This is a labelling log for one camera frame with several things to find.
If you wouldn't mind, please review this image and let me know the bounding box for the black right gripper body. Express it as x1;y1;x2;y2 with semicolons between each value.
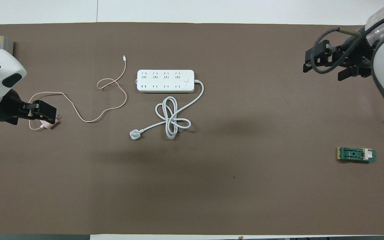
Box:
332;37;374;78

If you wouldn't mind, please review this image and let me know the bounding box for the pink charger plug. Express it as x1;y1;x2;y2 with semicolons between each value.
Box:
41;115;60;130

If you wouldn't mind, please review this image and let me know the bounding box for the pink USB cable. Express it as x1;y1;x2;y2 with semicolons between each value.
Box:
28;55;128;131

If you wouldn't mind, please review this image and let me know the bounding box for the grey push-button control box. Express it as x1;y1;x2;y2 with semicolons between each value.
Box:
0;36;14;56

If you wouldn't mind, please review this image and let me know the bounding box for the brown table mat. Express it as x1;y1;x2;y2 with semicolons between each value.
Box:
0;22;384;235

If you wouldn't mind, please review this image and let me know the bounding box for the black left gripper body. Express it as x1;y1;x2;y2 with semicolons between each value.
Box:
0;89;33;126

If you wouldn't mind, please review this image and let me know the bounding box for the white power strip with cord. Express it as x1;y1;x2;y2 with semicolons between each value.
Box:
129;69;205;141

